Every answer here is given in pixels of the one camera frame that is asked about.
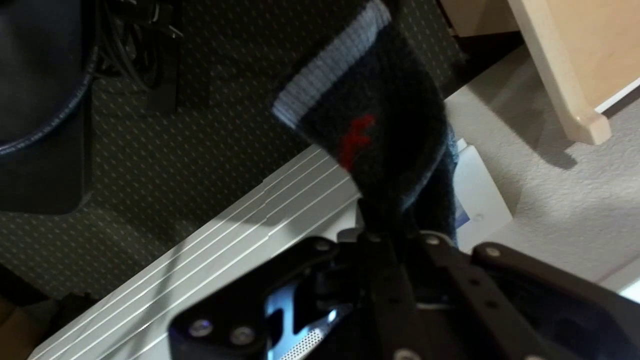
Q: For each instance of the dark bag with blue trim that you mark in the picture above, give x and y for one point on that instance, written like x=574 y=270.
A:
x=37 y=80

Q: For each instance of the light wooden table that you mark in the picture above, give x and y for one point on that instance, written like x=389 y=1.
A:
x=601 y=46

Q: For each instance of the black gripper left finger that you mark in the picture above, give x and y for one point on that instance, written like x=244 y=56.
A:
x=382 y=300

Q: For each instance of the white wall heater unit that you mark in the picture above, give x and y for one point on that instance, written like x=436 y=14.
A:
x=221 y=261

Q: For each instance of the black sock with red mark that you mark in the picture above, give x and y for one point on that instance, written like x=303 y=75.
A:
x=381 y=101

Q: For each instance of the brown leather armchair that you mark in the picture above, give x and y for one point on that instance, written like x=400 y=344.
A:
x=17 y=333

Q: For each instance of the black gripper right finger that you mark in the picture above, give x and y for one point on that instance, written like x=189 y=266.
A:
x=533 y=300

